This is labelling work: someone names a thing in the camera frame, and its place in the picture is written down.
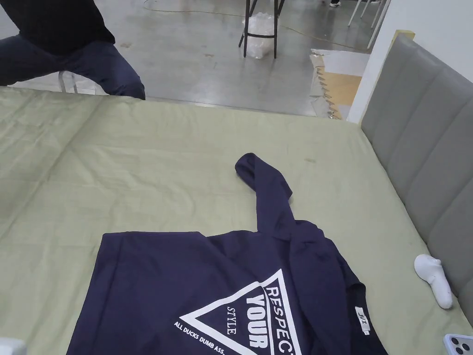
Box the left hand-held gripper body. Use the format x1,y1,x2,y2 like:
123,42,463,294
0,336,27,355

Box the dark blue printed shirt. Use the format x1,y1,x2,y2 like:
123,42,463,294
66,151,387,355

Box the pale green sheeted bed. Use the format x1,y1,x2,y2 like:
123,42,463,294
0,87,473,355

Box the clear plastic bag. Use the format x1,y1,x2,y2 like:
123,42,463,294
242,11,282,59

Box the dark bar stool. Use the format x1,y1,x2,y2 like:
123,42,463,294
238,0,286,60

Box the torn cardboard sheet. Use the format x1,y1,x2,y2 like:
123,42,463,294
309,48,367,121

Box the white hand controller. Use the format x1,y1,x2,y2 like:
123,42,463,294
413,254,454,309

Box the pale blue phone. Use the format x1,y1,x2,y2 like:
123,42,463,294
443,333,473,355

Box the grey padded headboard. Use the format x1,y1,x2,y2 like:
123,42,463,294
360,34,473,318

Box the white chair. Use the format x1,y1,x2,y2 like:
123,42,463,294
347,0,392,49

